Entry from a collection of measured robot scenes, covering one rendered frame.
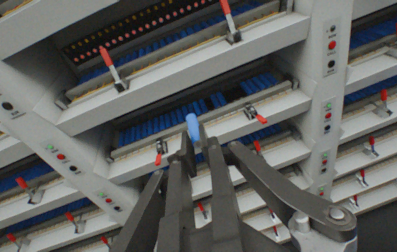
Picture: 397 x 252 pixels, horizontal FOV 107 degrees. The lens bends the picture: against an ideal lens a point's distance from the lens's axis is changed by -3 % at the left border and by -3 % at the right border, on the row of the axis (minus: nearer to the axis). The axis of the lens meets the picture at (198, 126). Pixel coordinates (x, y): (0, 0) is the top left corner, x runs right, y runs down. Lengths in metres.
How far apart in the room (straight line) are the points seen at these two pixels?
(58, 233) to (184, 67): 0.78
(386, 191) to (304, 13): 1.06
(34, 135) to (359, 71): 0.84
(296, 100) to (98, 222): 0.78
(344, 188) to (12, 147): 1.20
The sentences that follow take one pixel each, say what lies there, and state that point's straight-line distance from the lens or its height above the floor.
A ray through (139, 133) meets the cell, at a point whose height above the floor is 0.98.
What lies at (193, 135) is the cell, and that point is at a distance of 0.22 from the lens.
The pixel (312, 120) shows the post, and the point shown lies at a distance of 0.54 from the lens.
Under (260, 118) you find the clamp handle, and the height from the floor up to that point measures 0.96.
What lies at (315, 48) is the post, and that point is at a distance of 0.46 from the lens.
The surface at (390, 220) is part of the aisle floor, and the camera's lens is 1.42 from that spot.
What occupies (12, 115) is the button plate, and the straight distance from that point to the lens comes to 0.51.
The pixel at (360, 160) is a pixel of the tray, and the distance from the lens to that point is 0.88.
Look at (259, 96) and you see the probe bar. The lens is 0.47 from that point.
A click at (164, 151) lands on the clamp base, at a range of 0.43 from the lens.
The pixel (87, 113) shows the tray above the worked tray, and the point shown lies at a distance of 0.42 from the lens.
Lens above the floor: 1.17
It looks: 29 degrees down
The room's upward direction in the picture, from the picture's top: 24 degrees counter-clockwise
